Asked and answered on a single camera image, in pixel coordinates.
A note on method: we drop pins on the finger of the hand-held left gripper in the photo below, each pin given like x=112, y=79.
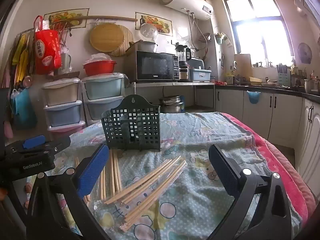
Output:
x=58, y=145
x=33, y=141

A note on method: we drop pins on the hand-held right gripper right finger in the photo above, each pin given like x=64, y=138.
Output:
x=225, y=172

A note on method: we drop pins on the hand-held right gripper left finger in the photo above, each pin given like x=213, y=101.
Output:
x=92, y=171

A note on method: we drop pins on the bunch of bamboo chopsticks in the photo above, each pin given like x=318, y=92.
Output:
x=147, y=180

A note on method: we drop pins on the green plastic utensil holder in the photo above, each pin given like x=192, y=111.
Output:
x=136, y=123

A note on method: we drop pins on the teal hanging bag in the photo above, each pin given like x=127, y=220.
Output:
x=23, y=110

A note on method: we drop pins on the beige blue pink drawer tower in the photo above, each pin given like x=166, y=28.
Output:
x=62, y=105

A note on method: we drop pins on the cartoon printed blanket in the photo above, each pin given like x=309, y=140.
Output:
x=190, y=200

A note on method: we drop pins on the pink fleece blanket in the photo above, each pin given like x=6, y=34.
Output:
x=280, y=162

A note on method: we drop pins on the mint blue drawer tower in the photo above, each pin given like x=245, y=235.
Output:
x=103, y=92

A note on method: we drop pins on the white kitchen cabinets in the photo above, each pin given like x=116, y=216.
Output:
x=275, y=117

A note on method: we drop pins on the red plastic basin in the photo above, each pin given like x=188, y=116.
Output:
x=98, y=68

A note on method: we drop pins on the stacked metal pots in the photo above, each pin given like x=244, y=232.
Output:
x=171, y=104

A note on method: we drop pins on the red printed shopping bag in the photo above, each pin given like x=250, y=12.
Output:
x=47, y=52

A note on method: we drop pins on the blue grey dish box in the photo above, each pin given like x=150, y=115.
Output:
x=200, y=75

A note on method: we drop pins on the metal shelf table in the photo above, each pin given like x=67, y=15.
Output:
x=172, y=83

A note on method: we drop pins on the wooden chopping board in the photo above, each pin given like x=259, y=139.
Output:
x=242, y=65

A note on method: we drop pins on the green knife block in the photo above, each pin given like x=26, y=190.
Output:
x=283, y=77

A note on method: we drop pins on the round bamboo cutting board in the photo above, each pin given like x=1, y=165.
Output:
x=105, y=38

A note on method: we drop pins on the black blender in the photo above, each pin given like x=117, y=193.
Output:
x=183, y=60

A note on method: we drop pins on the steel pot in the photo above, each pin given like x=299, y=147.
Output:
x=310, y=86

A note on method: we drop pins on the black microwave oven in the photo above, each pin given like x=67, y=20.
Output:
x=156, y=66

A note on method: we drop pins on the round woven straw mat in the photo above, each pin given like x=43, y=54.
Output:
x=128, y=41

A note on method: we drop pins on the long wooden rolling pin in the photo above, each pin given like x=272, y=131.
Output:
x=100, y=17

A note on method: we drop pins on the kitchen window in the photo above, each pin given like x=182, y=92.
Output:
x=260, y=27

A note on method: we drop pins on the white cylindrical water heater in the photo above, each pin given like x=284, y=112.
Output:
x=186, y=1

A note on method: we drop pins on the fruit picture wall tile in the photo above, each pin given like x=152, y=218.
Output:
x=156, y=22
x=67, y=17

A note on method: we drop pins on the green wall holder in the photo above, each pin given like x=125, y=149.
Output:
x=222, y=38

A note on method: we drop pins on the small wall fan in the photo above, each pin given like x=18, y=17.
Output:
x=305, y=53

